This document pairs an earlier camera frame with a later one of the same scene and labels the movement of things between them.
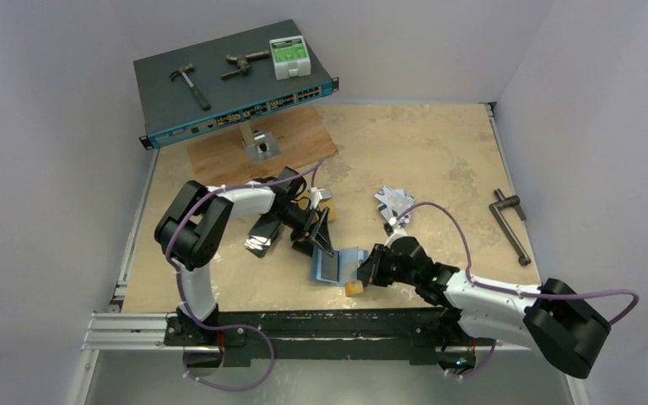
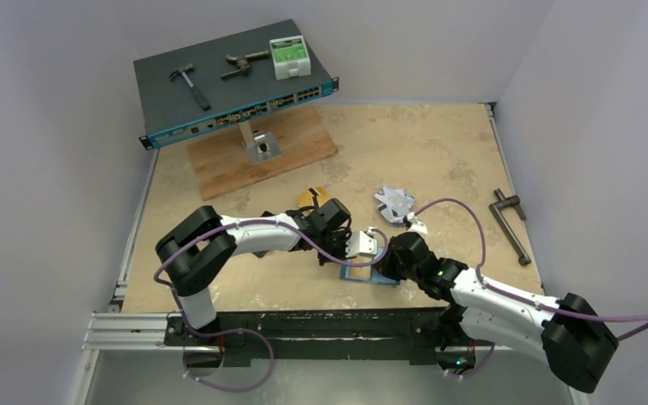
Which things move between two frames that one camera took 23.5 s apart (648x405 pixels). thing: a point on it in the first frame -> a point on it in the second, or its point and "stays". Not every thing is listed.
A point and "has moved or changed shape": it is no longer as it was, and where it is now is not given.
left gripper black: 319,235 -> 341,256
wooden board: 304,136 stays
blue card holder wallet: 338,269 has moved or changed shape
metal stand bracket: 261,145 stays
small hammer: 189,67 stays
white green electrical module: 290,56 stays
